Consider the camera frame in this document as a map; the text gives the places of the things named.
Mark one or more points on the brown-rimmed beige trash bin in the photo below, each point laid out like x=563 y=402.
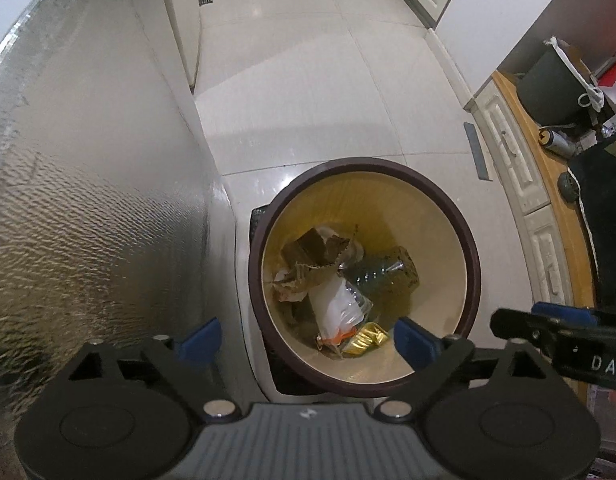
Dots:
x=428 y=240

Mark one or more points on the silver metal cylinder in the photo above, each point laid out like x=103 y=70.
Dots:
x=555 y=142

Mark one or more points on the gold foil wrapper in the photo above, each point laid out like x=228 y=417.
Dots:
x=365 y=340

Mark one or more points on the grey floor strip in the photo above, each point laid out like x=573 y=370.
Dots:
x=477 y=152

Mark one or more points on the clear plastic bottle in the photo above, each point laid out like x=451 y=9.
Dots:
x=383 y=275

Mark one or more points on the clear plastic bag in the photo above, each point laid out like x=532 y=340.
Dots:
x=333 y=305

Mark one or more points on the white refrigerator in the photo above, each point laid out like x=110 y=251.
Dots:
x=183 y=20

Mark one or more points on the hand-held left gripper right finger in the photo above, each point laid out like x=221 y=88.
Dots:
x=413 y=342

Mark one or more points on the red and white plastic bag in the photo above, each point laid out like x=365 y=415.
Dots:
x=615 y=82

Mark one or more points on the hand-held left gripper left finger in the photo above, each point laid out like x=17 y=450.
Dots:
x=203 y=337

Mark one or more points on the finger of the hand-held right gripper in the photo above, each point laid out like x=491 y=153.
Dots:
x=513 y=322
x=563 y=312

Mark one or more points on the brown cardboard scrap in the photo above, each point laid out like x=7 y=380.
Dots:
x=308 y=260

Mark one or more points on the dark bag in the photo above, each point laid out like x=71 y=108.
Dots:
x=608 y=220

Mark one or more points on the white cabinet with wooden top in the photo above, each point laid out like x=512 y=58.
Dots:
x=508 y=145

